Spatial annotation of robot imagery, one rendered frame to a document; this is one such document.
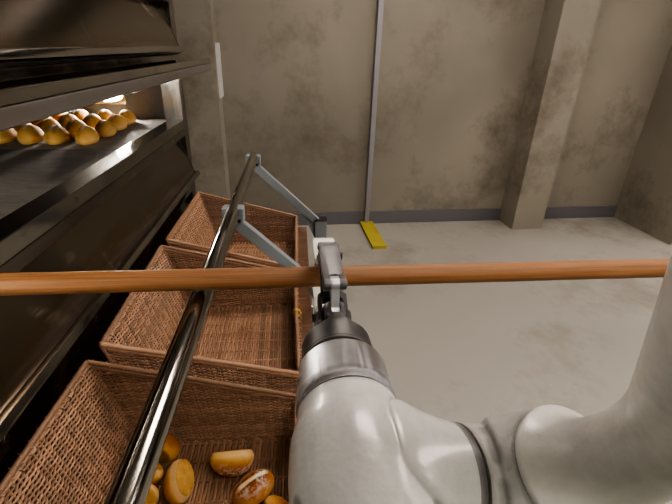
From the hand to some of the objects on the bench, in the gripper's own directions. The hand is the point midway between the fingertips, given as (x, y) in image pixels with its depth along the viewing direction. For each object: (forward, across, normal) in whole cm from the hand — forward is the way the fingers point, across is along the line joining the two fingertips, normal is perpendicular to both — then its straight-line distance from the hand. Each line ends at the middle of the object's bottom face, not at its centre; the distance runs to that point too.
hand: (324, 272), depth 60 cm
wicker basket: (+117, +62, -25) cm, 135 cm away
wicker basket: (-3, +62, -28) cm, 68 cm away
